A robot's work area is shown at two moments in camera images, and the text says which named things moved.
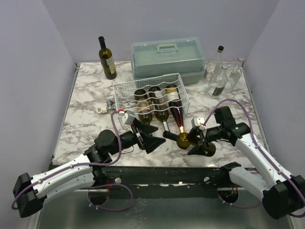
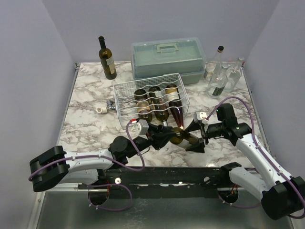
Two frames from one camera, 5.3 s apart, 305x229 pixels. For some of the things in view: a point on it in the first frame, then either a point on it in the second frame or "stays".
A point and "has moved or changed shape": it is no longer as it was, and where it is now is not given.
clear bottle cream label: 214,67 stays
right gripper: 201,137 → 204,133
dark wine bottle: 184,141 has moved or changed shape
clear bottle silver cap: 233,74 stays
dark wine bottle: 106,58 stays
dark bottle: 143,106 stays
